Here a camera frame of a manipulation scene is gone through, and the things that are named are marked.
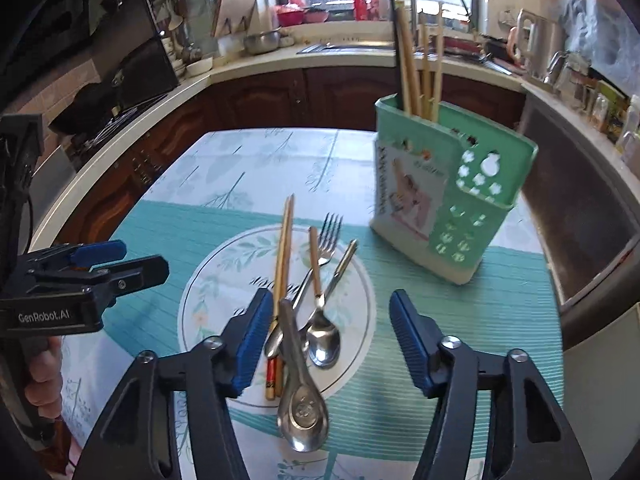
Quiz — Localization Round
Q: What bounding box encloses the red-tipped light wooden chopstick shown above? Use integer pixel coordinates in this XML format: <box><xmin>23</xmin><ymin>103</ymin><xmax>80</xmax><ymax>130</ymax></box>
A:
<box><xmin>265</xmin><ymin>195</ymin><xmax>294</xmax><ymax>401</ymax></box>

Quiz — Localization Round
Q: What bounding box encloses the brown wooden chopstick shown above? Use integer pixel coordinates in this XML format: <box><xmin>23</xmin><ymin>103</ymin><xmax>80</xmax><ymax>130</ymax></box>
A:
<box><xmin>274</xmin><ymin>194</ymin><xmax>295</xmax><ymax>398</ymax></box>

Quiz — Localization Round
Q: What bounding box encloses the left human hand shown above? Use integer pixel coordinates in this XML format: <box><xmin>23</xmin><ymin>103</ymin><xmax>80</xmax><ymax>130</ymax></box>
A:
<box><xmin>25</xmin><ymin>337</ymin><xmax>63</xmax><ymax>419</ymax></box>

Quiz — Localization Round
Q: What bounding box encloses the large steel soup spoon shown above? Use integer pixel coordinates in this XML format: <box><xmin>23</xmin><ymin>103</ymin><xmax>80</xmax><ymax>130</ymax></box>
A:
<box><xmin>278</xmin><ymin>299</ymin><xmax>329</xmax><ymax>453</ymax></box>

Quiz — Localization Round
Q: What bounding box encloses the patterned teal tablecloth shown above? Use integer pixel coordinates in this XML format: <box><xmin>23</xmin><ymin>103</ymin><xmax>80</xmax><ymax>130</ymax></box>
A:
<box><xmin>60</xmin><ymin>128</ymin><xmax>566</xmax><ymax>480</ymax></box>

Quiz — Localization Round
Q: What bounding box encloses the silver fork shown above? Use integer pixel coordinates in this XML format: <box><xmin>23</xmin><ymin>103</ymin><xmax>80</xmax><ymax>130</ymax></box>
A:
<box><xmin>263</xmin><ymin>212</ymin><xmax>345</xmax><ymax>360</ymax></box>

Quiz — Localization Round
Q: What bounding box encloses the green plastic tableware holder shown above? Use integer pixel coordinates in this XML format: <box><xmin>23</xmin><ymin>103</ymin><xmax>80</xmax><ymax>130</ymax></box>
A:
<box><xmin>370</xmin><ymin>96</ymin><xmax>538</xmax><ymax>285</ymax></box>

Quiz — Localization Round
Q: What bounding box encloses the chopstick in holder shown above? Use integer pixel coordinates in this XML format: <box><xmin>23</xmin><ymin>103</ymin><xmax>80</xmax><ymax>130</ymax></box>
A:
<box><xmin>394</xmin><ymin>0</ymin><xmax>422</xmax><ymax>116</ymax></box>
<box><xmin>431</xmin><ymin>1</ymin><xmax>444</xmax><ymax>124</ymax></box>
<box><xmin>420</xmin><ymin>23</ymin><xmax>433</xmax><ymax>120</ymax></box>

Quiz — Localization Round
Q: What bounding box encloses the steel bowl on counter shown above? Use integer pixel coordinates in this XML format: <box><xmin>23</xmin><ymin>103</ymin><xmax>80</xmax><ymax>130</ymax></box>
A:
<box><xmin>243</xmin><ymin>29</ymin><xmax>281</xmax><ymax>55</ymax></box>

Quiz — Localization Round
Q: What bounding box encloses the red bowl on counter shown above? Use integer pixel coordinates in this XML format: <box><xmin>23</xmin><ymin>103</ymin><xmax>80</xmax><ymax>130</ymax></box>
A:
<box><xmin>276</xmin><ymin>4</ymin><xmax>305</xmax><ymax>27</ymax></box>

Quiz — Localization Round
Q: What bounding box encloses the black chopstick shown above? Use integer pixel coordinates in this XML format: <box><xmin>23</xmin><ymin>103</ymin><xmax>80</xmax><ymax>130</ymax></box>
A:
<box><xmin>390</xmin><ymin>6</ymin><xmax>405</xmax><ymax>111</ymax></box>

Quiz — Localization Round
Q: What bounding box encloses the red bottle on windowsill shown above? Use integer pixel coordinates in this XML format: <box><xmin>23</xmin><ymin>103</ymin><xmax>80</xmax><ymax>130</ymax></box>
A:
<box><xmin>352</xmin><ymin>0</ymin><xmax>368</xmax><ymax>21</ymax></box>

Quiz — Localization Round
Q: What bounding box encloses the gold-handled steel spoon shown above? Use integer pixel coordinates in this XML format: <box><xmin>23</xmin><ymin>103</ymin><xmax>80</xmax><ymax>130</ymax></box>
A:
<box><xmin>299</xmin><ymin>240</ymin><xmax>358</xmax><ymax>368</ymax></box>

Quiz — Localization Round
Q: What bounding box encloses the wood-handled steel spoon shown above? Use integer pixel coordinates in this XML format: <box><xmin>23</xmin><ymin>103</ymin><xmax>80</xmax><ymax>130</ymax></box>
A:
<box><xmin>300</xmin><ymin>226</ymin><xmax>341</xmax><ymax>370</ymax></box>

